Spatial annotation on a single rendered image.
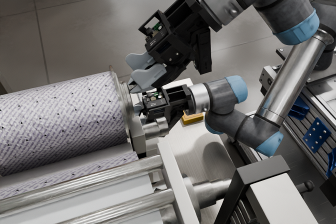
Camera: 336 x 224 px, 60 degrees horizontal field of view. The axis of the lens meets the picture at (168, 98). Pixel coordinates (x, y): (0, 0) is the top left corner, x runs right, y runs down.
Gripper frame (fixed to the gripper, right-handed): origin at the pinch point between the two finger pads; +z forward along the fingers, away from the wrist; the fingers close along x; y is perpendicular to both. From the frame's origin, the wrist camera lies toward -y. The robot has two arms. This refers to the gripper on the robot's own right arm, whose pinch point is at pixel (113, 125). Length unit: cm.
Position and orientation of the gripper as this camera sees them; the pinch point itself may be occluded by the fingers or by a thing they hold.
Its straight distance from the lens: 74.5
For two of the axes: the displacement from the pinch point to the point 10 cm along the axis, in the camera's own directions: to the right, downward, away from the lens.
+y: 0.0, -6.3, -7.8
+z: -9.5, 2.4, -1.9
